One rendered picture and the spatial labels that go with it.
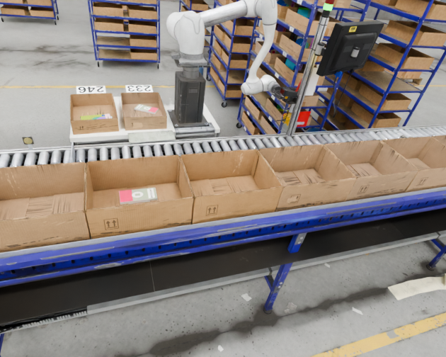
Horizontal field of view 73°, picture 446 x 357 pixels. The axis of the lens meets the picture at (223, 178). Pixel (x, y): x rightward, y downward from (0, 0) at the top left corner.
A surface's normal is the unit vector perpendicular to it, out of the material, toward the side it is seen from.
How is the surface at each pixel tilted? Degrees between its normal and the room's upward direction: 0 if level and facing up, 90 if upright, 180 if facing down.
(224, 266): 0
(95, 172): 90
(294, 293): 0
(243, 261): 0
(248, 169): 90
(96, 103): 88
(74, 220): 90
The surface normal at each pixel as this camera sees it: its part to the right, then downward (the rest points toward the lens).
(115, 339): 0.13, -0.77
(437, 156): -0.94, 0.09
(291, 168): 0.30, 0.62
